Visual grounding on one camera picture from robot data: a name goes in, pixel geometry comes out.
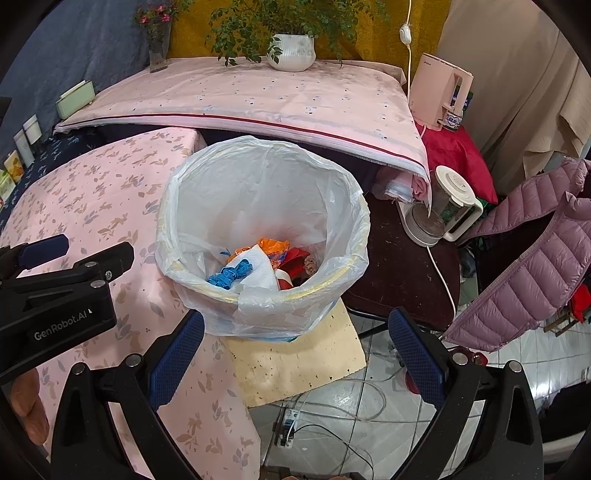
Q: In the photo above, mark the beige curtain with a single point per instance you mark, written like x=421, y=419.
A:
x=517, y=69

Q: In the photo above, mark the pink water dispenser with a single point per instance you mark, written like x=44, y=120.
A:
x=436, y=92

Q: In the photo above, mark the tall white bottle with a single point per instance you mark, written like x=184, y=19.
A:
x=23, y=147

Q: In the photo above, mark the navy floral cloth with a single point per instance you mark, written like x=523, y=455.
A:
x=51, y=147

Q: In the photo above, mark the folded pink cloth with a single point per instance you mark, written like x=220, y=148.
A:
x=401, y=184

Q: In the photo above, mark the pink rabbit-print tablecloth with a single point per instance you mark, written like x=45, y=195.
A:
x=92, y=184

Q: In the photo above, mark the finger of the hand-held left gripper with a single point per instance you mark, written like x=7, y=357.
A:
x=92, y=263
x=44, y=245

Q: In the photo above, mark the glass vase with red flowers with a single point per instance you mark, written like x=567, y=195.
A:
x=158, y=46

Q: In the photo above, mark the pink dotted quilt cover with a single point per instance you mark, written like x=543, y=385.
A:
x=254, y=97

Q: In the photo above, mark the trash can with white bag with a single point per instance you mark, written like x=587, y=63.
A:
x=258, y=194

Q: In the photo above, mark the large orange wrapper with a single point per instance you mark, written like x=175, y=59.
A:
x=272, y=247

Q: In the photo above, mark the yellow board under bin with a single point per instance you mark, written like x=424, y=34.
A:
x=295, y=364

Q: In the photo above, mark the person's left hand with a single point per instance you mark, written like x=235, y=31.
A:
x=30, y=406

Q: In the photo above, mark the red cloth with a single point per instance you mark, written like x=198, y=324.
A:
x=457, y=157

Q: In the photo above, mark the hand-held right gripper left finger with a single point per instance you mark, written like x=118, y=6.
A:
x=178, y=355

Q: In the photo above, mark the purple padded jacket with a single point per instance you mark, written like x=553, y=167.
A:
x=521, y=281

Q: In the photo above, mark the short white jar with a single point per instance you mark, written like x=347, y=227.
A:
x=32, y=129

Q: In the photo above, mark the red thermos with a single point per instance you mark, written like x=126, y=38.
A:
x=475, y=357

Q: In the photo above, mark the light green tissue box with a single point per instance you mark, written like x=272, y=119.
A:
x=75, y=99

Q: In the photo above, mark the mustard yellow backdrop cloth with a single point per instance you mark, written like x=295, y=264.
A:
x=369, y=37

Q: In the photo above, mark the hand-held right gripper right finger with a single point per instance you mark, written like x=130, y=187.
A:
x=415, y=355

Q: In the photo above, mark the small green carton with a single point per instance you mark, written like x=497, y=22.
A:
x=5, y=185

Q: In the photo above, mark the green plant in white pot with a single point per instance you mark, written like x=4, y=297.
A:
x=291, y=50

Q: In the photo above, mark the dark side table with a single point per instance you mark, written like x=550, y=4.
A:
x=397, y=267

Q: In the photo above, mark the white electric kettle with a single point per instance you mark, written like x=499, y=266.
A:
x=438, y=212

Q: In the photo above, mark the white power strip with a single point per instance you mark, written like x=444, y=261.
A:
x=288, y=424

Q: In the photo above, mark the blue backdrop cloth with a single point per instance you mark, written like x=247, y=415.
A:
x=83, y=46

